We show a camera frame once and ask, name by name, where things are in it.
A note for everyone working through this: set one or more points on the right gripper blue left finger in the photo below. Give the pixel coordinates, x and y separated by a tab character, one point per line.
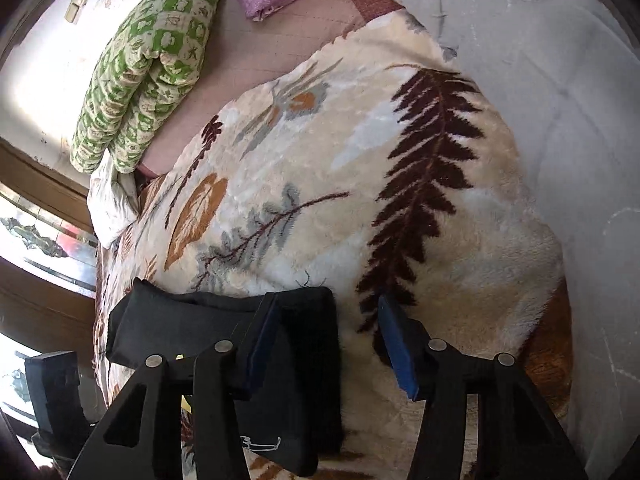
139	435

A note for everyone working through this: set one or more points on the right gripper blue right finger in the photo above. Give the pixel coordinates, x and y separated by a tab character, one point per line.
519	437

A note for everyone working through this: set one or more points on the black pants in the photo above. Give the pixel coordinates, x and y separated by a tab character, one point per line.
294	417

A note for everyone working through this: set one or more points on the white floral pillow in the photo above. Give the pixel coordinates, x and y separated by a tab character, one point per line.
112	201

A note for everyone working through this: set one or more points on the leaf pattern fleece blanket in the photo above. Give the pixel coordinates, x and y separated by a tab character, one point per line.
374	167

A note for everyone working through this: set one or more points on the grey quilted pillow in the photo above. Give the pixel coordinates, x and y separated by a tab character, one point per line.
564	76

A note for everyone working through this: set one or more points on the green checkered folded quilt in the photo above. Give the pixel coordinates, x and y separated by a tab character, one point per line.
153	61

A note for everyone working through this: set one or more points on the pink quilted bed sheet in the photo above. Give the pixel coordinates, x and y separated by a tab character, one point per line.
242	54

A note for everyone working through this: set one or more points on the wooden window frame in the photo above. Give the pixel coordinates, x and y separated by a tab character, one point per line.
48	279

